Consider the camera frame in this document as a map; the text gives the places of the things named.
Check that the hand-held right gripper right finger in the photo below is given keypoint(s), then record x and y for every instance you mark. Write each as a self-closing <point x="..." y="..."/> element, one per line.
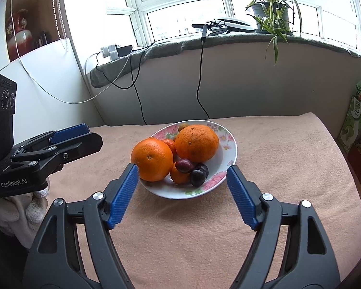
<point x="243" y="198"/>

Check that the grey windowsill cloth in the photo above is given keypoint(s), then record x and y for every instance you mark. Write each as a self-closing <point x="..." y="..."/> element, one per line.
<point x="168" y="46"/>

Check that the black power adapter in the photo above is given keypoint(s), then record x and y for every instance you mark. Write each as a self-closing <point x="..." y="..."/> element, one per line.
<point x="124" y="50"/>

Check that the floral white plate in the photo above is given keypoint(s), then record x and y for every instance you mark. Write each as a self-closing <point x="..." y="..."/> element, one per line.
<point x="222" y="159"/>

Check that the small brown-green fruit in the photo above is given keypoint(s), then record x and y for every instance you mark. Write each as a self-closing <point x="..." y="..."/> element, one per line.
<point x="184" y="126"/>

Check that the potted spider plant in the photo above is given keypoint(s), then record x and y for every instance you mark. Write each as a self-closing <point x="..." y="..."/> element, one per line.
<point x="270" y="9"/>

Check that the dark plum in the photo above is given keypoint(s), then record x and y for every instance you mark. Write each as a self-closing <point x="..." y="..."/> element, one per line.
<point x="185" y="165"/>
<point x="204" y="168"/>
<point x="197" y="178"/>

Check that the red vase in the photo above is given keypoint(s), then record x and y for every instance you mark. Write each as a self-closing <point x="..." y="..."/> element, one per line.
<point x="16" y="36"/>

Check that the medium orange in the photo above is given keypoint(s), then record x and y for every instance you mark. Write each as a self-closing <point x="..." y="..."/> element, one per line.
<point x="152" y="161"/>

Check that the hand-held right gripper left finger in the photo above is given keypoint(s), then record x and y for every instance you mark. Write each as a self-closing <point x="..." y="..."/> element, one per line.
<point x="123" y="195"/>

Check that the white power strip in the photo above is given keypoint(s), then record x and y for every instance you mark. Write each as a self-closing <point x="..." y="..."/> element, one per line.
<point x="111" y="53"/>

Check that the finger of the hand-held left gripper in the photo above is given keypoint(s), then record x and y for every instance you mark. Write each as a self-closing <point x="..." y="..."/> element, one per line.
<point x="78" y="146"/>
<point x="69" y="132"/>

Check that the white window frame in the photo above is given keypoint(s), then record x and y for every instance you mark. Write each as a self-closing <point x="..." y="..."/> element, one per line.
<point x="183" y="4"/>

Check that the large orange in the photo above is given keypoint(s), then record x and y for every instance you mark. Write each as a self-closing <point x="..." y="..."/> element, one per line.
<point x="197" y="143"/>

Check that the dark books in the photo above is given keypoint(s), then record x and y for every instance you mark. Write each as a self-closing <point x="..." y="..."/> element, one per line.
<point x="42" y="39"/>

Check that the tangerine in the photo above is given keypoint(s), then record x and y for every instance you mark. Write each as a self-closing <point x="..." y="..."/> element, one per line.
<point x="170" y="146"/>
<point x="179" y="176"/>

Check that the white flat device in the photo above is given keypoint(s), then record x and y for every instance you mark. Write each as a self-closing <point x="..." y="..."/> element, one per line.
<point x="237" y="24"/>

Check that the person's left hand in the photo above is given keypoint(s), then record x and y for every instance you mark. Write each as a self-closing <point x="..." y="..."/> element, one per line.
<point x="18" y="213"/>

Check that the green bag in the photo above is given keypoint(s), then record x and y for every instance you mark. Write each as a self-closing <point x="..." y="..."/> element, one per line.
<point x="353" y="120"/>

